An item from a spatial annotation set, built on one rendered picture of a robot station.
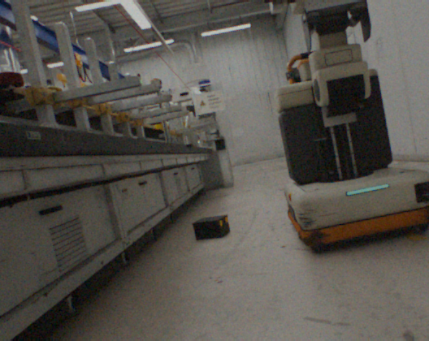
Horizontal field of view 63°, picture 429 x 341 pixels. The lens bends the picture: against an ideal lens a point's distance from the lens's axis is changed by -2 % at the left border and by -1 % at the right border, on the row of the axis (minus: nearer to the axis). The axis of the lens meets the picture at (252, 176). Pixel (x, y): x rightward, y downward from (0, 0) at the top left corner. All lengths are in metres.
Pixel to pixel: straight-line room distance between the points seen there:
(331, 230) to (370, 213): 0.19
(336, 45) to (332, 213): 0.76
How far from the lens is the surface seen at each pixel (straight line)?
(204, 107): 5.97
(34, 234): 1.54
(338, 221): 1.59
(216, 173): 6.06
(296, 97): 1.88
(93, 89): 1.26
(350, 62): 1.70
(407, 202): 1.67
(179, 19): 11.91
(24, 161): 1.13
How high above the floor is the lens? 0.51
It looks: 4 degrees down
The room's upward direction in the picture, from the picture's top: 11 degrees counter-clockwise
